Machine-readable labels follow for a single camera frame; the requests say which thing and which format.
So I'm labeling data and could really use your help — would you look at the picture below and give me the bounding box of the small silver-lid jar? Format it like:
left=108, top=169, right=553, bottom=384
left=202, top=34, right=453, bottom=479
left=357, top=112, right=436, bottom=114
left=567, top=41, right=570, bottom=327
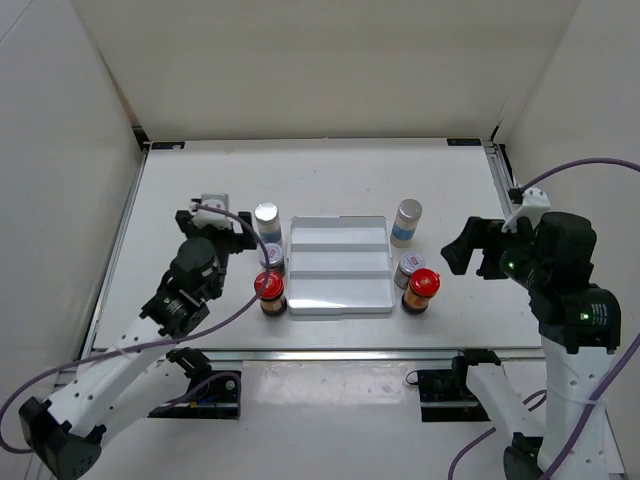
left=394, top=251, right=426, bottom=290
left=257, top=243, right=286, bottom=277

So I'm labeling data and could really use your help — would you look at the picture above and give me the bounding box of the right blue corner label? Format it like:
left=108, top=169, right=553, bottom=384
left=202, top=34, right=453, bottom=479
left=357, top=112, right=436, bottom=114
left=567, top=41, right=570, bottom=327
left=446, top=138, right=482, bottom=147

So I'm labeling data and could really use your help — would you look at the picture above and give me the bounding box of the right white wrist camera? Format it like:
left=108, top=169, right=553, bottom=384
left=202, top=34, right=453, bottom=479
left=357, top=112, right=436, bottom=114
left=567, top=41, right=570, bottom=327
left=501, top=187, right=551, bottom=233

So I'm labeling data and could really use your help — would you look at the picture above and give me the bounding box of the white three-compartment tray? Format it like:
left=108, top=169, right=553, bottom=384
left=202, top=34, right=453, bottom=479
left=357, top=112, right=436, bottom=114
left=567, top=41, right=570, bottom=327
left=287, top=216, right=396, bottom=316

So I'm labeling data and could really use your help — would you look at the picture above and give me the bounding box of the right tall blue-label bottle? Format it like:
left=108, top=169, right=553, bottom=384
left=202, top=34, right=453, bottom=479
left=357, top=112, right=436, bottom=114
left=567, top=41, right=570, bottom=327
left=390, top=199, right=423, bottom=248

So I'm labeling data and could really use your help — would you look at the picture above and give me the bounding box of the left small silver-lid jar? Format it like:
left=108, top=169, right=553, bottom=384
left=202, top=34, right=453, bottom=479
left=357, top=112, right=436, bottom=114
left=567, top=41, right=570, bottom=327
left=257, top=243, right=286, bottom=277

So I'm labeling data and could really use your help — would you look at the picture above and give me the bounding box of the aluminium left rail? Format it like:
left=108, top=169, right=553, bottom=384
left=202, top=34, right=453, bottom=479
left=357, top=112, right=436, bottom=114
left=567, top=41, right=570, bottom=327
left=76, top=143, right=149, bottom=360

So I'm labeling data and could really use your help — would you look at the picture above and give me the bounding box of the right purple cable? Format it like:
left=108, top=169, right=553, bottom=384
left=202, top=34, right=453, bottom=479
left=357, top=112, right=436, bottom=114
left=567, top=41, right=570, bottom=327
left=446, top=157, right=640, bottom=480

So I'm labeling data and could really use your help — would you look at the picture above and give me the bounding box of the left blue corner label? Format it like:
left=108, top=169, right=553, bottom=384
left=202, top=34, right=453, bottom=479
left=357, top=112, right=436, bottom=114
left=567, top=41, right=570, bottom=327
left=150, top=141, right=185, bottom=150

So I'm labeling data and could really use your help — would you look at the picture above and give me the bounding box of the purple cable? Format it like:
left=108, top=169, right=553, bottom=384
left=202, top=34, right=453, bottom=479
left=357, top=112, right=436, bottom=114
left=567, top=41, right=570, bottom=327
left=446, top=157, right=640, bottom=480
left=0, top=203, right=273, bottom=454

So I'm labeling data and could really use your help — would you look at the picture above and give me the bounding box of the right small silver-lid jar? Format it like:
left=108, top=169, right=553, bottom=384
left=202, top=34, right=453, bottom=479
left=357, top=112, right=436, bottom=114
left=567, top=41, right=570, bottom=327
left=394, top=251, right=426, bottom=290

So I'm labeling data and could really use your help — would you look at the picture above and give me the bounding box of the left tall blue-label bottle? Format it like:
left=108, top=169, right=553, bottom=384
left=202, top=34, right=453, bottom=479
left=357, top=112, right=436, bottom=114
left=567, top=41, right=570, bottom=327
left=254, top=202, right=283, bottom=245

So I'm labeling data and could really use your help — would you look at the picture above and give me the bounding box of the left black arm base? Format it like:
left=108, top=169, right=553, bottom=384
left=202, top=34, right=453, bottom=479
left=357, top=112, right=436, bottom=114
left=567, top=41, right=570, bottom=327
left=148, top=347, right=242, bottom=420

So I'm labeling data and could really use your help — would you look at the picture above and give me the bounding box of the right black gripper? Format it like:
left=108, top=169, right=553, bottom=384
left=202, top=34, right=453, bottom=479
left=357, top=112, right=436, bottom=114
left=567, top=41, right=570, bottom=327
left=439, top=216, right=549, bottom=290

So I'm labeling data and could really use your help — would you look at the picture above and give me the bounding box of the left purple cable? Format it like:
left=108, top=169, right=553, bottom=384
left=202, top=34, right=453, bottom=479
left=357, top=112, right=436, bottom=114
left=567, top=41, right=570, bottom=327
left=0, top=203, right=273, bottom=454

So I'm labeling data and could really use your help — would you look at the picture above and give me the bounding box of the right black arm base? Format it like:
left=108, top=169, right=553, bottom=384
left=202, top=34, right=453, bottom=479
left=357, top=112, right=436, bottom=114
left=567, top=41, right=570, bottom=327
left=405, top=349, right=501, bottom=423

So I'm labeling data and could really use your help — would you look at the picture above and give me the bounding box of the tall blue-label bottle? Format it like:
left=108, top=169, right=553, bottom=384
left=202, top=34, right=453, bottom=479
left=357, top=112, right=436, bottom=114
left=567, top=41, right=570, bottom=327
left=390, top=199, right=423, bottom=248
left=254, top=202, right=283, bottom=245

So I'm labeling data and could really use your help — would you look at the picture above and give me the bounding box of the blue corner label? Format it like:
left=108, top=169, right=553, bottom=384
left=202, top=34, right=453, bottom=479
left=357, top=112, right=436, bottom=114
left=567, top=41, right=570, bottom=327
left=150, top=141, right=185, bottom=150
left=446, top=138, right=482, bottom=147

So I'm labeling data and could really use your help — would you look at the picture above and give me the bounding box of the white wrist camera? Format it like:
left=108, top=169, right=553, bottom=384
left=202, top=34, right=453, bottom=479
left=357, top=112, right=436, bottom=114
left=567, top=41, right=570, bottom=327
left=189, top=193, right=232, bottom=230
left=501, top=187, right=551, bottom=233

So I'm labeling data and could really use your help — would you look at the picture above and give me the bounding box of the red-lid sauce jar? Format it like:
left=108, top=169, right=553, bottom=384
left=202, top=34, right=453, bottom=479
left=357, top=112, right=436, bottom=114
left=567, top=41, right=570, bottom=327
left=254, top=271, right=287, bottom=317
left=402, top=268, right=441, bottom=315

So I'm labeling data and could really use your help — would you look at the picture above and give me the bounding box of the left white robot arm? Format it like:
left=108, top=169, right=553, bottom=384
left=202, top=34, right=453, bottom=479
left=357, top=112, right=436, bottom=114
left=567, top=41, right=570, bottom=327
left=19, top=204, right=264, bottom=479

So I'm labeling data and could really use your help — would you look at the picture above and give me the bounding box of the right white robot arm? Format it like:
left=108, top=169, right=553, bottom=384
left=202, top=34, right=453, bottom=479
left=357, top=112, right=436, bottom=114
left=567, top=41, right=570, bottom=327
left=441, top=212, right=621, bottom=479

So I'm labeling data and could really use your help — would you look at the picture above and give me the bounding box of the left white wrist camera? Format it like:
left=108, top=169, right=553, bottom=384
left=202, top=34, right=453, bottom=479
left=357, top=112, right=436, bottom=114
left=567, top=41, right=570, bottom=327
left=189, top=193, right=232, bottom=230

